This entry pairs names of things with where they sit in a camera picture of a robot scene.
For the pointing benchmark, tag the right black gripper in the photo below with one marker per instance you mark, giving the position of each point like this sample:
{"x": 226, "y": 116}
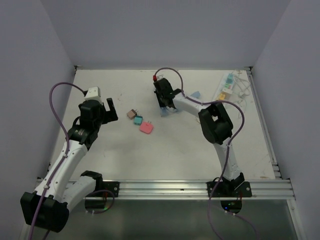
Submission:
{"x": 161, "y": 104}

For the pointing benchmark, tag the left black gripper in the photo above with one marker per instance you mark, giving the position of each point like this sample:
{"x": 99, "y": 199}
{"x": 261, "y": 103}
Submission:
{"x": 109, "y": 115}

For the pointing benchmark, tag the blue power strip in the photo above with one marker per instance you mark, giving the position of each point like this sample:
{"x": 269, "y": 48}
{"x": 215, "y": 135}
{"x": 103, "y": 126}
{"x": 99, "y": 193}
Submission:
{"x": 181, "y": 104}

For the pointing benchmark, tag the brown USB charger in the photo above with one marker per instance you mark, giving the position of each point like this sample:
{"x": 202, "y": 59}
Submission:
{"x": 131, "y": 114}

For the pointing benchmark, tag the teal USB charger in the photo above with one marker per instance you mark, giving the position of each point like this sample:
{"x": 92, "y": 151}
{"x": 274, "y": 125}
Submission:
{"x": 138, "y": 120}

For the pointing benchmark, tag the pink plug adapter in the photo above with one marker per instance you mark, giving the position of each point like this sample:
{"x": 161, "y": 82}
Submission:
{"x": 146, "y": 127}

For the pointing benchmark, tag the yellow USB charger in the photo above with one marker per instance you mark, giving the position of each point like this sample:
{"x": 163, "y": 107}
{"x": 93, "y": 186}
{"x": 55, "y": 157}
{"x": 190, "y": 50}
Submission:
{"x": 221, "y": 96}

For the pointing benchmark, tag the white power strip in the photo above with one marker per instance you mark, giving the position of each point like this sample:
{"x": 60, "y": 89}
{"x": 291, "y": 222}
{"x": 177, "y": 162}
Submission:
{"x": 225, "y": 88}

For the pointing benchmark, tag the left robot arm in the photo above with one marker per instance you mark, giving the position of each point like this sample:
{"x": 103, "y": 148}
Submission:
{"x": 50, "y": 204}

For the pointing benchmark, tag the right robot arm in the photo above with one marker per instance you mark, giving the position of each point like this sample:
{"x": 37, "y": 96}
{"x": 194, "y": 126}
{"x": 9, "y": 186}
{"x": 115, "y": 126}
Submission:
{"x": 217, "y": 128}

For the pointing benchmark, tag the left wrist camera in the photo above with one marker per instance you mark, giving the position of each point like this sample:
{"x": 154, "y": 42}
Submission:
{"x": 93, "y": 93}

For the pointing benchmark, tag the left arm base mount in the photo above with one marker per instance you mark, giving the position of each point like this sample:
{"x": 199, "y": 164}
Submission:
{"x": 112, "y": 186}

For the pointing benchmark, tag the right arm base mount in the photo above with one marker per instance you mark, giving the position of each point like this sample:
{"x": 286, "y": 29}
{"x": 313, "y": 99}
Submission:
{"x": 224, "y": 188}

